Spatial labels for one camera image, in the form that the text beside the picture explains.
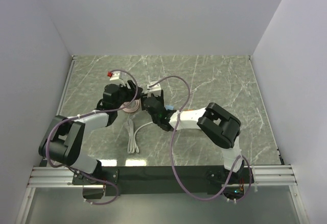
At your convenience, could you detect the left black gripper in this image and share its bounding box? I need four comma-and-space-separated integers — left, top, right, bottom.
114, 80, 143, 110

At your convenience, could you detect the blue plug adapter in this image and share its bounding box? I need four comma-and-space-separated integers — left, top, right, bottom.
165, 105, 174, 111

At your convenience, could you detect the pink cable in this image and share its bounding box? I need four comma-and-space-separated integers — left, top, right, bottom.
122, 98, 142, 114

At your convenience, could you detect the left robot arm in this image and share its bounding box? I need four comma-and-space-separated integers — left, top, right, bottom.
38, 80, 143, 184

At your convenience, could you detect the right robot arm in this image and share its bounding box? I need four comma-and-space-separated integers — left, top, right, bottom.
141, 93, 244, 183

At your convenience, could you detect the black base bar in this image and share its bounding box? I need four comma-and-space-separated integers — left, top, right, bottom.
71, 165, 256, 198

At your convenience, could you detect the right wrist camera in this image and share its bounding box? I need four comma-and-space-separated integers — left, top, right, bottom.
146, 82, 161, 96

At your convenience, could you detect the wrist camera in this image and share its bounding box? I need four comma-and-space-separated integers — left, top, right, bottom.
107, 71, 126, 86
146, 82, 161, 96

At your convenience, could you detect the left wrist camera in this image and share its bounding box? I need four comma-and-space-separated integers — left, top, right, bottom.
107, 71, 126, 86

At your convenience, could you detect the white power strip cable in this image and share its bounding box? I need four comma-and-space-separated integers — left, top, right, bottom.
123, 118, 155, 155

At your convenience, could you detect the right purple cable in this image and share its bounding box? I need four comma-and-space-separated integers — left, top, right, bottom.
150, 75, 253, 203

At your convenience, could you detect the aluminium rail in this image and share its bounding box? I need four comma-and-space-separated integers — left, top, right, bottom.
28, 165, 77, 188

